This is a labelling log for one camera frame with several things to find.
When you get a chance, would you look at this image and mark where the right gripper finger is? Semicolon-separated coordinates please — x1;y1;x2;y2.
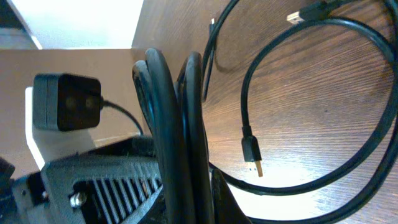
211;169;251;224

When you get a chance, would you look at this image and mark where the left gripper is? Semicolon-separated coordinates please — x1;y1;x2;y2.
12;136;165;223

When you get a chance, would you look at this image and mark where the black thin usb cable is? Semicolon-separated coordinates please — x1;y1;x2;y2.
201;17;217;102

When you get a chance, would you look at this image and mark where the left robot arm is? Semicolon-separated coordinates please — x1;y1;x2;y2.
1;138;167;223

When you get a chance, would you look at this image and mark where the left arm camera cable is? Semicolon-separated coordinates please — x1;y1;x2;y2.
101;99;146;136

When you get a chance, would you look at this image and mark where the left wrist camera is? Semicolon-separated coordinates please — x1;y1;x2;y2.
24;73;103;170

